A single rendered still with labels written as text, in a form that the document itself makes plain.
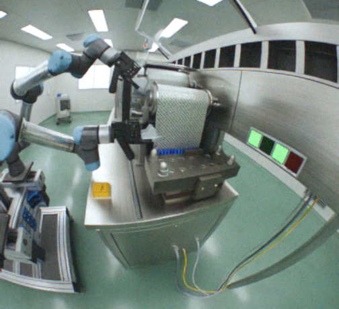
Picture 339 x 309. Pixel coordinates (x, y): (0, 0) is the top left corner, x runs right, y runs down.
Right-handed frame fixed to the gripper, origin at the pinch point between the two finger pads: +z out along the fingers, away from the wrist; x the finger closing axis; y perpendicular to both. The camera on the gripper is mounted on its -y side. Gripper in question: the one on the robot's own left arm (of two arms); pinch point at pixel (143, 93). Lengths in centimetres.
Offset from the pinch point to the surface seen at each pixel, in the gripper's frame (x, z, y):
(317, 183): -60, 34, 16
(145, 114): -0.6, 6.8, -5.8
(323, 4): -50, 18, 211
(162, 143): -7.8, 19.1, -9.9
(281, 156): -45, 33, 16
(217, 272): -62, 121, -64
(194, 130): -7.8, 27.0, 3.9
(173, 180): -27.5, 20.8, -14.2
